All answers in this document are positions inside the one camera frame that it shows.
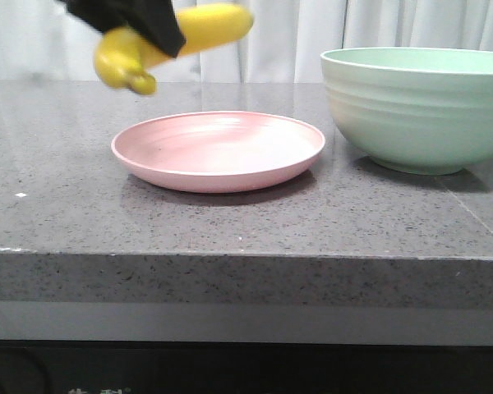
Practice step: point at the yellow banana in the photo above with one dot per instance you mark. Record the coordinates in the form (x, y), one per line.
(123, 57)

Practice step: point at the white curtain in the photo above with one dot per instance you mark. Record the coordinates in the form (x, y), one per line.
(39, 39)

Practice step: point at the green ribbed bowl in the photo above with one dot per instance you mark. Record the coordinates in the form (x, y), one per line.
(418, 110)

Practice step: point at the pink plate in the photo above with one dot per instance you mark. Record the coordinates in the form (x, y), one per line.
(218, 151)

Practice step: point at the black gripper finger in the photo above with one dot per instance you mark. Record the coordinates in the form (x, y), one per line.
(153, 20)

